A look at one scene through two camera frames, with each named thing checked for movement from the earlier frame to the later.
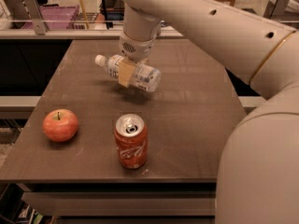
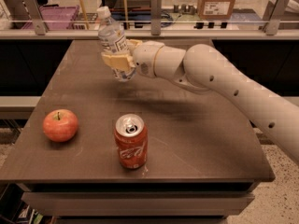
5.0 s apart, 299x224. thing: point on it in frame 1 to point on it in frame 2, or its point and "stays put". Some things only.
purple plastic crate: [55, 17] stays put
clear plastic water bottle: [147, 77] to [112, 39]
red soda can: [131, 137] stays put
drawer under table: [124, 203] stays put
